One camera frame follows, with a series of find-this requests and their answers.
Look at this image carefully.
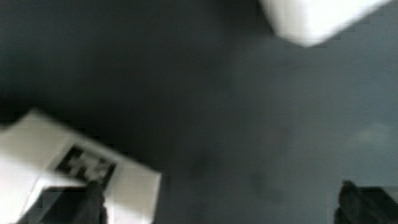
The white square table top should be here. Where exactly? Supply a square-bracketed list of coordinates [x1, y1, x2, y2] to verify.
[258, 0, 395, 48]

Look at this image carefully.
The white table leg front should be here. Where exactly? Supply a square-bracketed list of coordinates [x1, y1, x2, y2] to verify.
[0, 111, 162, 224]

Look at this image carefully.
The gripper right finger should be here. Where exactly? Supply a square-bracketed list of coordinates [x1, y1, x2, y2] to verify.
[334, 181, 398, 224]

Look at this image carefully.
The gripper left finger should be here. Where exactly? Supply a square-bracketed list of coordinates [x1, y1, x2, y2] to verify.
[16, 182, 109, 224]

